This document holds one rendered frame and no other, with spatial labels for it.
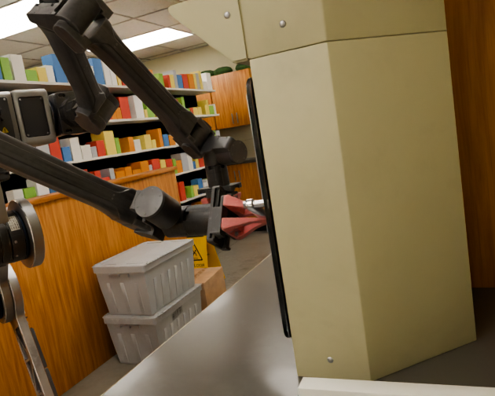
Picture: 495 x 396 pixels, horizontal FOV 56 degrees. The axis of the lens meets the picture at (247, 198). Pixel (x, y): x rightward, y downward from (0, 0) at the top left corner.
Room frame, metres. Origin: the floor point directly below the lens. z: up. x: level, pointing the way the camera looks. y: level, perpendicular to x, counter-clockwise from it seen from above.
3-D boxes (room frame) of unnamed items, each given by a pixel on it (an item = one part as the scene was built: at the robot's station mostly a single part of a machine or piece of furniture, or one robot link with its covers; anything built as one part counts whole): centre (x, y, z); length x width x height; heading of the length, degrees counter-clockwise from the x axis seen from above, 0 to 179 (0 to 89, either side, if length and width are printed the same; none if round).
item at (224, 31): (0.83, -0.05, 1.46); 0.32 x 0.12 x 0.10; 155
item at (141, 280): (3.02, 0.72, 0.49); 0.60 x 0.42 x 0.33; 155
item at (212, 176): (1.21, 0.07, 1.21); 0.10 x 0.07 x 0.07; 65
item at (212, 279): (3.59, 0.50, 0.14); 0.41 x 0.32 x 0.28; 161
